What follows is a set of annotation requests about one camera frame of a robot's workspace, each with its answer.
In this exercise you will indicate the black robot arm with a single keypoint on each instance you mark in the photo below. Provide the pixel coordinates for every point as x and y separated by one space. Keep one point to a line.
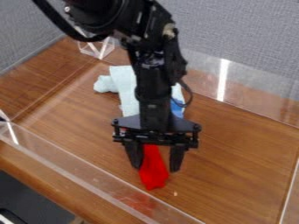
143 26

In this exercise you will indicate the light blue cloth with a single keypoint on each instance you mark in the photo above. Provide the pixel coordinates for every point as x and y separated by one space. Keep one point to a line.
120 82

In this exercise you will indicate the clear acrylic corner bracket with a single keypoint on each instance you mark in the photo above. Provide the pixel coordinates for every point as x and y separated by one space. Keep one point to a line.
97 49

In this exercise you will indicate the clear acrylic enclosure wall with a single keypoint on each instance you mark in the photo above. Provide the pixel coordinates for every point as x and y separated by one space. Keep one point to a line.
236 180

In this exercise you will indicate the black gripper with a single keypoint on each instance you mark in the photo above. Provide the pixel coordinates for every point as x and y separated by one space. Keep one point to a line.
156 126

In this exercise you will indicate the blue plastic block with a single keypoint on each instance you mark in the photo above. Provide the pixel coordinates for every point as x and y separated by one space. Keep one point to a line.
176 109

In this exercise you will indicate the red plastic bar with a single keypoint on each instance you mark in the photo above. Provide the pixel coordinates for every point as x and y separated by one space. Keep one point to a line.
152 172

